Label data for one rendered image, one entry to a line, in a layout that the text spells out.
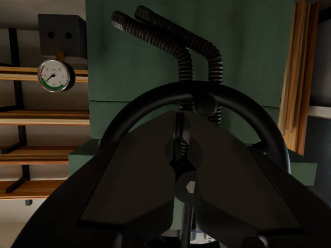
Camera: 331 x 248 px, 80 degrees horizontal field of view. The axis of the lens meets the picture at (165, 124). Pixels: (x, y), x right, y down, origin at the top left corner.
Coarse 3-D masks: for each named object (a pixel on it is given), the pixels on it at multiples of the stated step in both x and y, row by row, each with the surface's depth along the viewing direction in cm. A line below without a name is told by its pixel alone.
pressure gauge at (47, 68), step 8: (56, 56) 40; (40, 64) 38; (48, 64) 38; (56, 64) 38; (64, 64) 38; (40, 72) 38; (48, 72) 38; (56, 72) 38; (64, 72) 38; (72, 72) 40; (40, 80) 38; (48, 80) 39; (56, 80) 39; (64, 80) 39; (72, 80) 40; (48, 88) 39; (56, 88) 39; (64, 88) 39
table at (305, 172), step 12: (84, 144) 56; (96, 144) 57; (72, 156) 48; (84, 156) 48; (300, 156) 52; (72, 168) 48; (300, 168) 48; (312, 168) 48; (300, 180) 48; (312, 180) 48
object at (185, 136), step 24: (192, 120) 11; (192, 144) 10; (216, 144) 9; (240, 144) 9; (216, 168) 8; (240, 168) 8; (216, 192) 7; (240, 192) 7; (264, 192) 7; (216, 216) 6; (240, 216) 6; (264, 216) 6; (288, 216) 6; (240, 240) 6
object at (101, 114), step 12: (96, 108) 46; (108, 108) 46; (120, 108) 46; (168, 108) 46; (264, 108) 45; (276, 108) 45; (96, 120) 46; (108, 120) 46; (144, 120) 46; (228, 120) 46; (240, 120) 46; (276, 120) 46; (96, 132) 47; (240, 132) 46; (252, 132) 46
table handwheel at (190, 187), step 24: (144, 96) 27; (168, 96) 26; (192, 96) 27; (216, 96) 26; (240, 96) 26; (120, 120) 27; (264, 120) 27; (264, 144) 28; (192, 168) 27; (288, 168) 28; (192, 192) 28; (192, 216) 30
